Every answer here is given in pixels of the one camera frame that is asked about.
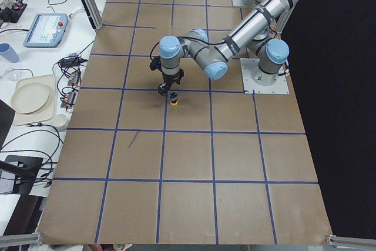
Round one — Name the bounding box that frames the beige round plate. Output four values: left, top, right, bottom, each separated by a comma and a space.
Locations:
11, 82, 49, 114

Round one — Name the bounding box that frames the yellow push button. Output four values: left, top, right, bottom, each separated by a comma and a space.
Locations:
169, 92, 179, 106

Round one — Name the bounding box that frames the white paper cup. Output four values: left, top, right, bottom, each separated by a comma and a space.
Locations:
52, 114, 70, 130

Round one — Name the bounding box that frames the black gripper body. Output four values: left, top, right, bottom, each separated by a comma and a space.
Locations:
160, 68, 184, 86

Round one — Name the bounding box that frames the blue plastic cup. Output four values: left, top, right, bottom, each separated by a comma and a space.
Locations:
0, 43, 19, 63

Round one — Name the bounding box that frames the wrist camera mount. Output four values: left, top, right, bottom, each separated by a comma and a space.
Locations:
149, 56, 162, 72

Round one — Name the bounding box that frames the beige tray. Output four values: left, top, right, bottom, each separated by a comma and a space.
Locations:
11, 75, 56, 126

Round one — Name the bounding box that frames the black tripod base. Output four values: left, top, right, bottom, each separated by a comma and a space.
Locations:
1, 155, 43, 195

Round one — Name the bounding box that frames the near teach pendant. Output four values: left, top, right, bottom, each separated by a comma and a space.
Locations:
23, 13, 68, 48

